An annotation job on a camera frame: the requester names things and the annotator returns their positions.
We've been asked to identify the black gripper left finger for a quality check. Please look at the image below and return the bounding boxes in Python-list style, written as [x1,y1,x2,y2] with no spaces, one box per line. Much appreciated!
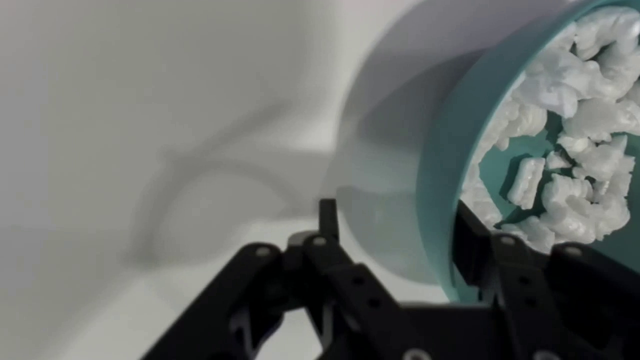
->
[319,197,339,243]

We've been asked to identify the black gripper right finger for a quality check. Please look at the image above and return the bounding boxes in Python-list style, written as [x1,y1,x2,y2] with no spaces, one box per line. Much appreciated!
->
[453,202,494,294]

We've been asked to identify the teal green bowl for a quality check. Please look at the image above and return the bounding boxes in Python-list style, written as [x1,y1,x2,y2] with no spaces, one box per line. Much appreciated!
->
[416,0,640,301]

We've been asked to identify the white foam pieces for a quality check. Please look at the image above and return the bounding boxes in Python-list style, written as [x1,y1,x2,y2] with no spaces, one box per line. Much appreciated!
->
[462,5,640,251]

